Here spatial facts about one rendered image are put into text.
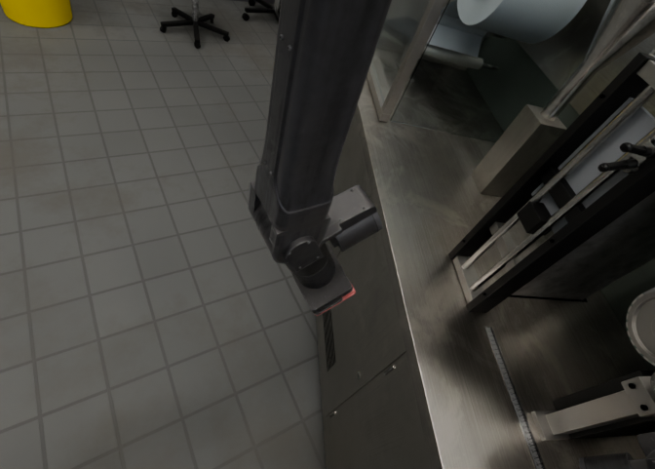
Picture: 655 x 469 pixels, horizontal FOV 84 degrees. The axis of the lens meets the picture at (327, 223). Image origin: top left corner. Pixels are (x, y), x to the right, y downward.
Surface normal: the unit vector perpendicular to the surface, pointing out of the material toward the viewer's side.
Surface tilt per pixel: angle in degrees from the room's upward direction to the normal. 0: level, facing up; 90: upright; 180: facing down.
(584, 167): 90
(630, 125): 90
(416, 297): 0
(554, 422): 90
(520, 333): 0
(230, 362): 0
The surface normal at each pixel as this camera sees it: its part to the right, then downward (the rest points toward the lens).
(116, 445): 0.28, -0.61
